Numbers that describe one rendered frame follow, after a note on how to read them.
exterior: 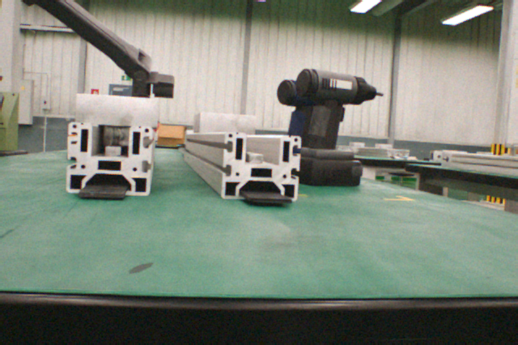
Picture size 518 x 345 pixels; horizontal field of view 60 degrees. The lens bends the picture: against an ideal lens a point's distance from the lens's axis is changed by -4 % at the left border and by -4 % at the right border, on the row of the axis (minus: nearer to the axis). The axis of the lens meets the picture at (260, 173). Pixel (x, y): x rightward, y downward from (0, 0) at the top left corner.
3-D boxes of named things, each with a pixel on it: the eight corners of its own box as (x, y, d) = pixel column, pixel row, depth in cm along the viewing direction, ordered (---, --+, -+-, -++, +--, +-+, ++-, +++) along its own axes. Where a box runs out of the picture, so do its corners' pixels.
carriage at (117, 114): (91, 142, 76) (92, 101, 76) (156, 145, 79) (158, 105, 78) (74, 143, 61) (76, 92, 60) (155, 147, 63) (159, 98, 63)
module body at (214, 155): (184, 162, 137) (186, 133, 136) (218, 163, 139) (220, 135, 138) (221, 198, 59) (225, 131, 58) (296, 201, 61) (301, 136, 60)
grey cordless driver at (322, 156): (285, 181, 91) (292, 69, 90) (364, 183, 100) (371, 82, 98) (306, 185, 84) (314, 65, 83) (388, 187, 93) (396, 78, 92)
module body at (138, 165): (119, 159, 132) (121, 129, 132) (154, 160, 135) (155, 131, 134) (66, 192, 55) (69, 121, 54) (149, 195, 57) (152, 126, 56)
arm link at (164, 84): (136, 52, 133) (133, 71, 127) (176, 55, 135) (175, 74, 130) (137, 83, 142) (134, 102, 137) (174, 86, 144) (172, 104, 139)
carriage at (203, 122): (192, 145, 105) (193, 115, 105) (239, 147, 107) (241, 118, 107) (198, 146, 89) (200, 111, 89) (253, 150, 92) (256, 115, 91)
